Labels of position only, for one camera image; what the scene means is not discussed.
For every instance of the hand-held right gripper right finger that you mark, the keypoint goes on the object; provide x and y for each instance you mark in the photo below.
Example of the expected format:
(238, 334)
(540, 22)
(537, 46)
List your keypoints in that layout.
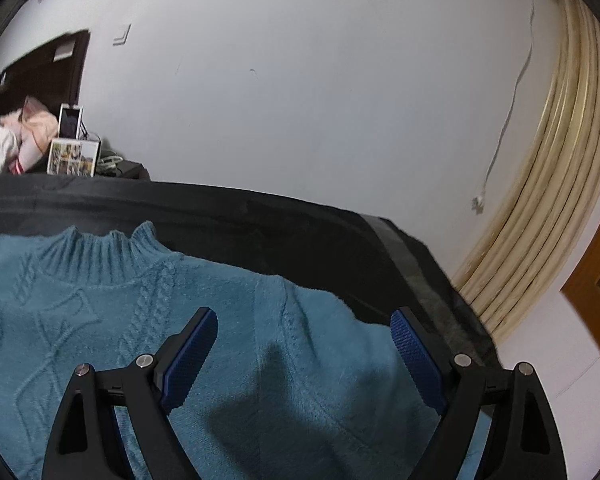
(420, 365)

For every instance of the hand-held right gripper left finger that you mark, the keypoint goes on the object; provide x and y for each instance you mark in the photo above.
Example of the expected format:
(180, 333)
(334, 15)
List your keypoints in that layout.
(190, 360)

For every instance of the teal knit sweater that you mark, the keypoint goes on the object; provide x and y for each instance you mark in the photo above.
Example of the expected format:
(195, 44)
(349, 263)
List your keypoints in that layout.
(105, 300)

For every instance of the dark nightstand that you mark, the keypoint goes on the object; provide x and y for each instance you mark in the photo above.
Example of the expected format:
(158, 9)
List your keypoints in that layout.
(130, 170)

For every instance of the white tablet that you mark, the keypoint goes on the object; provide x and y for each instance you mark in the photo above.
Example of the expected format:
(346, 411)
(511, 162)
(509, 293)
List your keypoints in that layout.
(70, 122)

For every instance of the pink pillow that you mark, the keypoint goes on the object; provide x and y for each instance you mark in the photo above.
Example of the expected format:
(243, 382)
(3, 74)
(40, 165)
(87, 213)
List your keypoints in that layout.
(40, 127)

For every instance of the dark wooden headboard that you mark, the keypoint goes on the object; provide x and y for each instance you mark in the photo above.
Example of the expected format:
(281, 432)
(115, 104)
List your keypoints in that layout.
(65, 75)

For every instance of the wooden door frame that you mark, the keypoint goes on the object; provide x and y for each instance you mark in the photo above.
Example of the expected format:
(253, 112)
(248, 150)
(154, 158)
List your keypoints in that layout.
(587, 280)

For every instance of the photo frame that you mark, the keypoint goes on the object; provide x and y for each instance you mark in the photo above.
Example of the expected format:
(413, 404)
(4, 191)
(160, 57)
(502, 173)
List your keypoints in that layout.
(72, 157)

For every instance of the white wall switch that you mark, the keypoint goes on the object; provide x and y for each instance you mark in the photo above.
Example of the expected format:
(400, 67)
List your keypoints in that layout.
(122, 34)

